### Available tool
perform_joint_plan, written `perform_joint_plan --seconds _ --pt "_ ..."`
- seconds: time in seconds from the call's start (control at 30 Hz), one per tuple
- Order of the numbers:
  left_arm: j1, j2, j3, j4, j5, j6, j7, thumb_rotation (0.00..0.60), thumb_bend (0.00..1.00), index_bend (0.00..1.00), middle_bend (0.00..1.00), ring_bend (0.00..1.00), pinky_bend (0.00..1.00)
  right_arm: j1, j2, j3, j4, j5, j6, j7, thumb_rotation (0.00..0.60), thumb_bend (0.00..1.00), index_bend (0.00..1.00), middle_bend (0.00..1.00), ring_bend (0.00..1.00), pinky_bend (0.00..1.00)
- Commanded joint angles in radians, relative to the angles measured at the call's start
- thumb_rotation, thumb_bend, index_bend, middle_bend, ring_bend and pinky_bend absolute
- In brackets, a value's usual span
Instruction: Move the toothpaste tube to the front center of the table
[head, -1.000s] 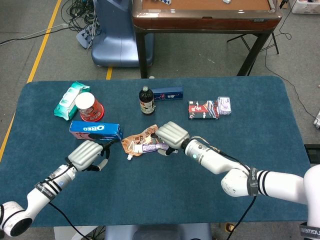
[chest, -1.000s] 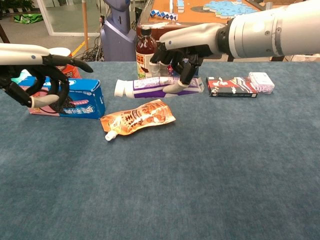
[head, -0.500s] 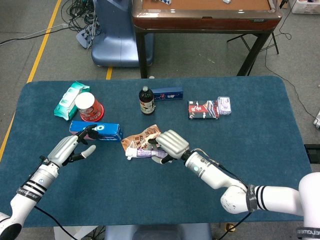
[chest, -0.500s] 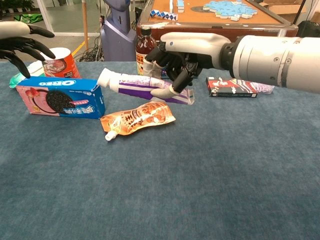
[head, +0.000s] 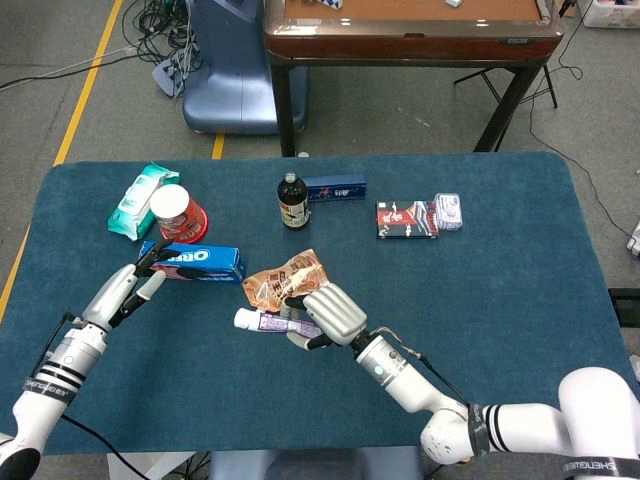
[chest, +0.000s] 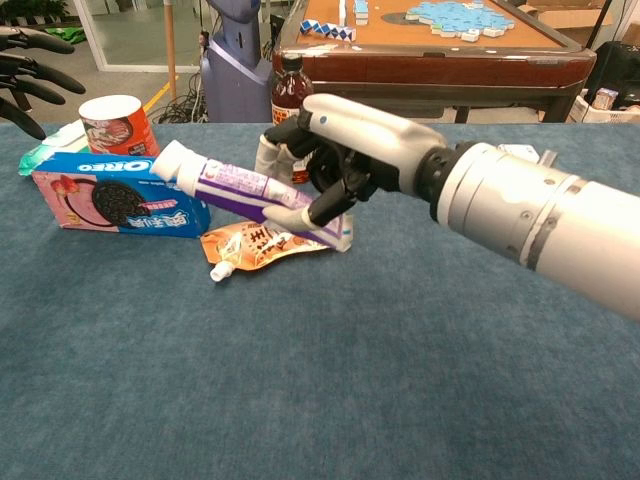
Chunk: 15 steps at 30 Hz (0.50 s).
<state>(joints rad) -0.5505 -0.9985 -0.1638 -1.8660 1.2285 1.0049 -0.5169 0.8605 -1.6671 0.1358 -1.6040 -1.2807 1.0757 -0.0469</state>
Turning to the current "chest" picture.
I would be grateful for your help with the green potted plant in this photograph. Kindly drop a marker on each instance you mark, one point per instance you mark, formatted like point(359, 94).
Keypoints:
point(30, 12)

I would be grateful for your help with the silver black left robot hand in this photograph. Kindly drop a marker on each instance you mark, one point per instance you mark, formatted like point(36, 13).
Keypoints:
point(40, 75)

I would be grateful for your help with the cardboard box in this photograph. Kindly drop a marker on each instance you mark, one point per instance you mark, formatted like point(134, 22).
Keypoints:
point(570, 20)

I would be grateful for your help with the green wet wipes pack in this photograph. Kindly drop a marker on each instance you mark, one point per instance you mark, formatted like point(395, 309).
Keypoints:
point(60, 142)

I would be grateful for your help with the blue white snake puzzle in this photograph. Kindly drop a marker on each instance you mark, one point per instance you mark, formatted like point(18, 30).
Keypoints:
point(325, 30)

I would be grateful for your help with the blue Oreo cookie box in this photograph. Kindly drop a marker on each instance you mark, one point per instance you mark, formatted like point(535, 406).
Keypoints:
point(110, 200)

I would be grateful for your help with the orange spout pouch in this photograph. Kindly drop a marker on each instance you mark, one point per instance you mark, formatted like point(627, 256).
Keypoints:
point(250, 250)

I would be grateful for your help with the brown tea bottle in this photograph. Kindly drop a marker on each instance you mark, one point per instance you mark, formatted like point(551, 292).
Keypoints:
point(290, 90)

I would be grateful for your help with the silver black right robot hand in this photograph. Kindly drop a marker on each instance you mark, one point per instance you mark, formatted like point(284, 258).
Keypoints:
point(375, 145)

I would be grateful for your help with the small purple carton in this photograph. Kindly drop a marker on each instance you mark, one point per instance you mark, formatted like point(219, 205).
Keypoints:
point(605, 98)

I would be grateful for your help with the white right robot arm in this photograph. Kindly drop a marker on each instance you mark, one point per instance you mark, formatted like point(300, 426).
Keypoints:
point(550, 220)

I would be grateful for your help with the wooden pole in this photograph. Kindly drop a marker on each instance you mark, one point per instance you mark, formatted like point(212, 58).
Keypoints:
point(170, 50)

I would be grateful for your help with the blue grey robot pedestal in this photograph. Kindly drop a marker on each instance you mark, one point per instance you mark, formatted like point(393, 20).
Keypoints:
point(235, 75)

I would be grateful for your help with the pile of blue mahjong tiles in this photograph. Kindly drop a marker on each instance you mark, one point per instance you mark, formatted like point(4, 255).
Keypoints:
point(460, 20)

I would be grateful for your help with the red instant noodle cup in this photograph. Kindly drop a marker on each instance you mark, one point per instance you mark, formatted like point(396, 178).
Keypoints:
point(125, 130)

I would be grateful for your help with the purple white toothpaste tube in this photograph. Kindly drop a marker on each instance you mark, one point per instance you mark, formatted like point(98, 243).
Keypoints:
point(235, 182)

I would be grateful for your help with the brown mahjong table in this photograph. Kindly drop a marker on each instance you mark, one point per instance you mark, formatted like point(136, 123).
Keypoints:
point(425, 65)

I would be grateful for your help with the blue felt table cover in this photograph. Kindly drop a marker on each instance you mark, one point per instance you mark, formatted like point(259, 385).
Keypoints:
point(350, 375)

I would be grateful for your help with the small stack of mahjong tiles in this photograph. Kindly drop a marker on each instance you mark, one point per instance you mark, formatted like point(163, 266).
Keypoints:
point(361, 12)

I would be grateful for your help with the green bag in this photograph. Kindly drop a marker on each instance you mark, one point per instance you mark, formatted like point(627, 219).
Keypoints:
point(70, 34)

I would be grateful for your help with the white plastic basket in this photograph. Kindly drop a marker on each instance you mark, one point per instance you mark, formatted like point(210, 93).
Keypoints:
point(600, 115)

